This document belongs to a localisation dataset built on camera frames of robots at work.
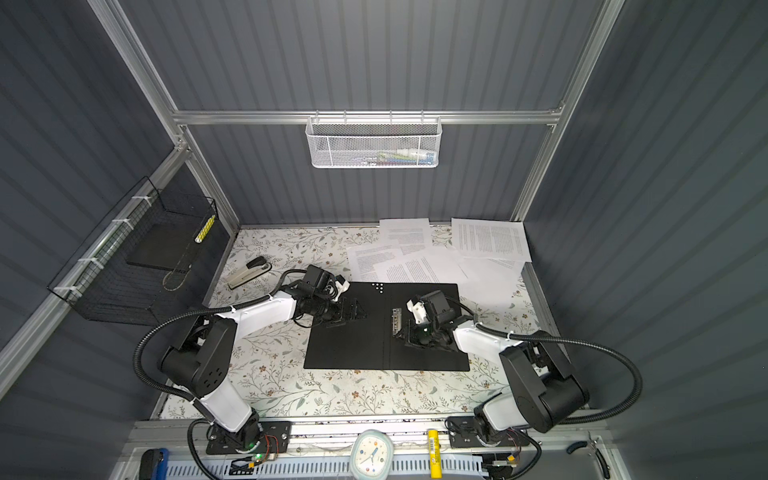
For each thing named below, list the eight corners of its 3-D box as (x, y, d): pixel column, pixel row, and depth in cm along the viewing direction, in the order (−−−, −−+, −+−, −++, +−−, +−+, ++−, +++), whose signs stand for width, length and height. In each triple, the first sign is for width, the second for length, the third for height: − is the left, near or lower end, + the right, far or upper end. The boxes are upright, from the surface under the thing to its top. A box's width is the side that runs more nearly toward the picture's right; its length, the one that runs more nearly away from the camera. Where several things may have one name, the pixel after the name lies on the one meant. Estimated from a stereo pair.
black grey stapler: (232, 291, 104) (226, 283, 100) (228, 285, 105) (222, 277, 101) (271, 268, 110) (267, 260, 106) (267, 263, 112) (262, 254, 108)
